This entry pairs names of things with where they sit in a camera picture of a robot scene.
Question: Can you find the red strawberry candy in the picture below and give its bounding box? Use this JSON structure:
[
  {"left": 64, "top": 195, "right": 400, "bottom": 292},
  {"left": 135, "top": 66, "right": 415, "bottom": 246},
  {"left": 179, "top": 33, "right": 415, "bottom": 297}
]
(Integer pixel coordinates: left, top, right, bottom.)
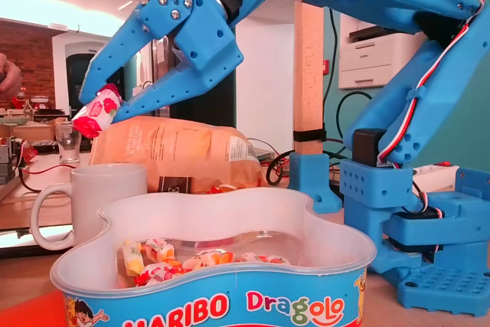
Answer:
[{"left": 71, "top": 83, "right": 123, "bottom": 139}]

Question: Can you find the bare person hand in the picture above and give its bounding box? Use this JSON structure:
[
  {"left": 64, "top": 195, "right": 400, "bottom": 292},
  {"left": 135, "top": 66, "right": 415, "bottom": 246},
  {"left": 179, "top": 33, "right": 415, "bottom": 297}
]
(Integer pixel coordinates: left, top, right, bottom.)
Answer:
[{"left": 0, "top": 53, "right": 24, "bottom": 95}]

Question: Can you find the black fridge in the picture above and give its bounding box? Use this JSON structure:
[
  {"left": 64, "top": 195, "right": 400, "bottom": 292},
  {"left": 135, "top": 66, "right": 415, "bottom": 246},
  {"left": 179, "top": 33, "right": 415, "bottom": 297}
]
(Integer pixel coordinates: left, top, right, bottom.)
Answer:
[{"left": 151, "top": 26, "right": 237, "bottom": 129}]

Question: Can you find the orange chips bag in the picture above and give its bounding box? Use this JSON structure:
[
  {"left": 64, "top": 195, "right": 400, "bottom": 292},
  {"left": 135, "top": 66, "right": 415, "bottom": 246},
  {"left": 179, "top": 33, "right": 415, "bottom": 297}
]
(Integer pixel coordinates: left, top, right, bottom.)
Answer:
[{"left": 90, "top": 115, "right": 269, "bottom": 194}]

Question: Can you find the dark arched door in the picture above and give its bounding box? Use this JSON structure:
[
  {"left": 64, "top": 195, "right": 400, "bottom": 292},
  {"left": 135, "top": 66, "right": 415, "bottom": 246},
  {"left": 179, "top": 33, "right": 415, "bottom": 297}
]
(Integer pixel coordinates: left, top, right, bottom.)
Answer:
[{"left": 65, "top": 53, "right": 126, "bottom": 126}]

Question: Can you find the empty drinking glass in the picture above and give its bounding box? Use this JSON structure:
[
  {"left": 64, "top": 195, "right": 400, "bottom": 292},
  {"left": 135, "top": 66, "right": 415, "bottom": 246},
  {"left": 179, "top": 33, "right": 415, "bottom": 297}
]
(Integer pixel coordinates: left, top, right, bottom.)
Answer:
[{"left": 55, "top": 122, "right": 83, "bottom": 164}]

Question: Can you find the white ceramic mug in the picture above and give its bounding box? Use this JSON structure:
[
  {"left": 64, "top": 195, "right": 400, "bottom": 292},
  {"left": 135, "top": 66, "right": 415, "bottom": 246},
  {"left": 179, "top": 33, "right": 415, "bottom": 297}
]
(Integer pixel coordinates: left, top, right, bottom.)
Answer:
[{"left": 30, "top": 162, "right": 149, "bottom": 251}]

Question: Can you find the red kitchen appliance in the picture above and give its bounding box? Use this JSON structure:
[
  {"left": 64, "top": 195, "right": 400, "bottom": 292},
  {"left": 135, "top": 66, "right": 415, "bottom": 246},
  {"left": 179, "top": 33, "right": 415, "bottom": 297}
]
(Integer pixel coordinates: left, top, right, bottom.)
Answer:
[{"left": 10, "top": 91, "right": 28, "bottom": 110}]

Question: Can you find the white printer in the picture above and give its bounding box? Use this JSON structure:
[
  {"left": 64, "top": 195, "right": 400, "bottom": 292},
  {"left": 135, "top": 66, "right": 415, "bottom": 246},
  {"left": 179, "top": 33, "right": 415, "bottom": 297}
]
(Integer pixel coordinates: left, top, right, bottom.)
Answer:
[{"left": 338, "top": 31, "right": 428, "bottom": 90}]

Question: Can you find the white orange wrapped candy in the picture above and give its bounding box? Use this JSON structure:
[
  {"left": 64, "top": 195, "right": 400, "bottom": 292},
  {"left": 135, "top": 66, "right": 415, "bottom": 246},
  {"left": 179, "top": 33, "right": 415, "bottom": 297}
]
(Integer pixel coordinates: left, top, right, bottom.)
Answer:
[
  {"left": 143, "top": 237, "right": 175, "bottom": 263},
  {"left": 233, "top": 252, "right": 292, "bottom": 267},
  {"left": 181, "top": 249, "right": 235, "bottom": 271}
]

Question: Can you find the yellow wrapped candy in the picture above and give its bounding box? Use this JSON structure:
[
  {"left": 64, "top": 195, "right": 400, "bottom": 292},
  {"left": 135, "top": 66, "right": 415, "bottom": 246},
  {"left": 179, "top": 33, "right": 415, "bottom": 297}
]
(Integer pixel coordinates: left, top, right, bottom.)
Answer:
[{"left": 121, "top": 240, "right": 147, "bottom": 276}]

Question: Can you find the pink red wrapped candy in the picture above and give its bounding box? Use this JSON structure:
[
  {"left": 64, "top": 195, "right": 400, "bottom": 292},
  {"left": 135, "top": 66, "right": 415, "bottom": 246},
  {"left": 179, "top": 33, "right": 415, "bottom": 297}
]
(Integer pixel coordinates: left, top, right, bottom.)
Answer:
[{"left": 134, "top": 261, "right": 181, "bottom": 286}]

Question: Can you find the Haribo plastic candy tub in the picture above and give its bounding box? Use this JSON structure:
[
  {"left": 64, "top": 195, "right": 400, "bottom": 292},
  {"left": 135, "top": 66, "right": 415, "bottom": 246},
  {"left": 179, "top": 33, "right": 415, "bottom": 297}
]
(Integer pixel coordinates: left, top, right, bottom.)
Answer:
[{"left": 50, "top": 188, "right": 378, "bottom": 327}]

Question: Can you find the black smartphone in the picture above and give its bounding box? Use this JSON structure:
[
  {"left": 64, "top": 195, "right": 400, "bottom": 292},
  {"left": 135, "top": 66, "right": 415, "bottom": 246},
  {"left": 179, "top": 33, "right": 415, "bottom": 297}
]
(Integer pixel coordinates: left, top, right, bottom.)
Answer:
[{"left": 0, "top": 225, "right": 76, "bottom": 260}]

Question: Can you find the white power strip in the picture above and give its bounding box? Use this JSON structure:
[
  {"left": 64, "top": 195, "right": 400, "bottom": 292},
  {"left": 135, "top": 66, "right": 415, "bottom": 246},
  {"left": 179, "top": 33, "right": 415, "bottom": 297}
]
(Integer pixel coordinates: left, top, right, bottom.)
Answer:
[{"left": 411, "top": 160, "right": 460, "bottom": 192}]

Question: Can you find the wooden camera post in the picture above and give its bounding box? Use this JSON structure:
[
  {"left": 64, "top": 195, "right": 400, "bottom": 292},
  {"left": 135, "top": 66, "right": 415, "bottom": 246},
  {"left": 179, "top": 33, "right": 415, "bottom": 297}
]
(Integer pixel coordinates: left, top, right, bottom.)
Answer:
[{"left": 293, "top": 0, "right": 326, "bottom": 155}]

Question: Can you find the thin black hanging cable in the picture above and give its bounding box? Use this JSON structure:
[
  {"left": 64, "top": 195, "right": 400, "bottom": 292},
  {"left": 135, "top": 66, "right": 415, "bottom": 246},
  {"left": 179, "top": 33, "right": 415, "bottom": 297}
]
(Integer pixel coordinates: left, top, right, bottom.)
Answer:
[{"left": 323, "top": 7, "right": 373, "bottom": 142}]

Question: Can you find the black post strap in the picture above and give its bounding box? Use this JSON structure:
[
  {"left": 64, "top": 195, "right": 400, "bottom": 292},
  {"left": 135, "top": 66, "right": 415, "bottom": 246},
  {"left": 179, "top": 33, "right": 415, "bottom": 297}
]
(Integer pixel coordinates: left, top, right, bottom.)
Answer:
[{"left": 292, "top": 129, "right": 327, "bottom": 142}]

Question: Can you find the thin red cable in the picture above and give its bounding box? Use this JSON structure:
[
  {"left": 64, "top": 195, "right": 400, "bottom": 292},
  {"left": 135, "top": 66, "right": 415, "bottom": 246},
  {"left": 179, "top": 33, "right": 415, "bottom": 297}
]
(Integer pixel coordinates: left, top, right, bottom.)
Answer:
[{"left": 18, "top": 139, "right": 77, "bottom": 192}]

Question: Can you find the blue post base mount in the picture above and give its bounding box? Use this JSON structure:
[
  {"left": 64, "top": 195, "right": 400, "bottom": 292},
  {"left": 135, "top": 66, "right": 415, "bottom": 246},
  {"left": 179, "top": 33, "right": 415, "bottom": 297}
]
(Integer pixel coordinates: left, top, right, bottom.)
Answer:
[{"left": 287, "top": 152, "right": 344, "bottom": 215}]

